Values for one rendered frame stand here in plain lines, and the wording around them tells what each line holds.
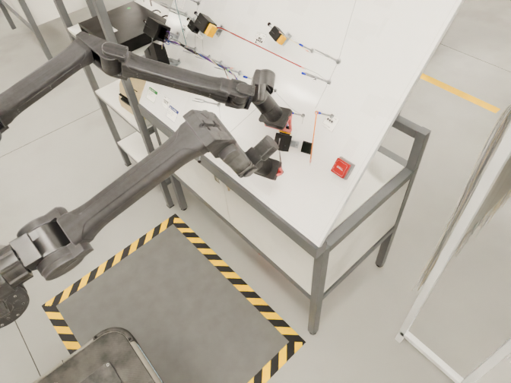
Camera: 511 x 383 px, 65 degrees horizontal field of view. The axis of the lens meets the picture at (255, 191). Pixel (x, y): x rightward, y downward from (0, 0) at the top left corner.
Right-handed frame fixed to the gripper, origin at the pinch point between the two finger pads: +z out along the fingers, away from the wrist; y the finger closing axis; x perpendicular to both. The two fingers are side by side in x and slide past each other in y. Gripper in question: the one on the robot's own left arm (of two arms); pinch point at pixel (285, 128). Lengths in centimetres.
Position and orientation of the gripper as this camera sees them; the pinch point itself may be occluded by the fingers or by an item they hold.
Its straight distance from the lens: 139.1
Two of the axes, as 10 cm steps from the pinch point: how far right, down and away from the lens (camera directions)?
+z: 4.7, 3.8, 8.0
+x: -4.5, 8.8, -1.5
